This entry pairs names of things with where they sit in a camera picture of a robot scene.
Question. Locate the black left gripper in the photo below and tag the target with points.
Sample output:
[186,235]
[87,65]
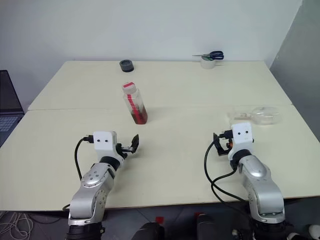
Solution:
[121,149]

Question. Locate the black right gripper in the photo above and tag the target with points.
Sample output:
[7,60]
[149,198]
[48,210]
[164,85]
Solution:
[228,140]

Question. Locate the bottle with red liquid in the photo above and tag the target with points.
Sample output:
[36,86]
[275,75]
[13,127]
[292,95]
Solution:
[137,107]

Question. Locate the clear wine glass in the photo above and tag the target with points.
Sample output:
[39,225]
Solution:
[262,116]

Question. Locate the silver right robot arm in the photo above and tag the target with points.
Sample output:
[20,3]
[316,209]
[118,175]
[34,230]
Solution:
[260,185]

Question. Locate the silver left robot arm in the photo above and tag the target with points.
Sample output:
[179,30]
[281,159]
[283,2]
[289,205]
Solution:
[92,185]

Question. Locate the black round tape roll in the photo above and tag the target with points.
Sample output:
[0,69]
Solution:
[127,66]

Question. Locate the small red marker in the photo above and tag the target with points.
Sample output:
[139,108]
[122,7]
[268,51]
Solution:
[160,219]

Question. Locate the dark rounded shape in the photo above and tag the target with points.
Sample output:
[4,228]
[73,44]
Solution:
[148,231]
[208,228]

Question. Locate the white tape roll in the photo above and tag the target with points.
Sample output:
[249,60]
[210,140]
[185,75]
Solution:
[208,63]

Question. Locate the white rounded floor object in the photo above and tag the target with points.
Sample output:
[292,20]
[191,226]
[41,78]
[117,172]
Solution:
[314,231]

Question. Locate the dark grey laptop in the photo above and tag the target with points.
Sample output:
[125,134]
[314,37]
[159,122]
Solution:
[8,107]

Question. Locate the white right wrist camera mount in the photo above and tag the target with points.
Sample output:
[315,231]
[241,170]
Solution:
[241,137]

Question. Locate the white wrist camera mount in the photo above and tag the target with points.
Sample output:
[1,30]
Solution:
[103,143]
[241,137]

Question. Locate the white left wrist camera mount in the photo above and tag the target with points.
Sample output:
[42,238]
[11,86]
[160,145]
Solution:
[103,143]

